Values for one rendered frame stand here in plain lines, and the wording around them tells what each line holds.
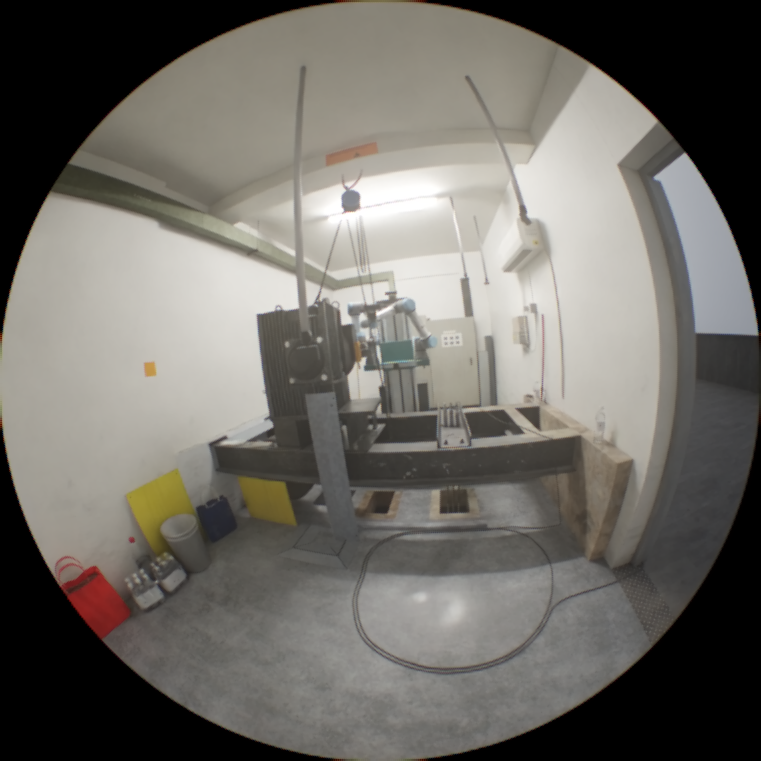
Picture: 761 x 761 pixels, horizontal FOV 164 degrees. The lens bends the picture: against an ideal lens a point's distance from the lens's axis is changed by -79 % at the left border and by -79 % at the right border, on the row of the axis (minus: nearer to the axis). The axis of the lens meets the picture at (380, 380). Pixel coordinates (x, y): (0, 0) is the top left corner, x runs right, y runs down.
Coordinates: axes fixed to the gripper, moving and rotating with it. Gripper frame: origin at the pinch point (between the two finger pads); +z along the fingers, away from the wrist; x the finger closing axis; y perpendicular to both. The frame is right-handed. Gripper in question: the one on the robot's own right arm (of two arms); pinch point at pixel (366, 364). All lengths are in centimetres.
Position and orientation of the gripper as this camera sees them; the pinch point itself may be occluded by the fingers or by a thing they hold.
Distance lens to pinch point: 230.2
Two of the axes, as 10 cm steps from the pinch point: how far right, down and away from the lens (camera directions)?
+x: -9.7, 2.3, 0.9
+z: 1.9, 9.4, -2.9
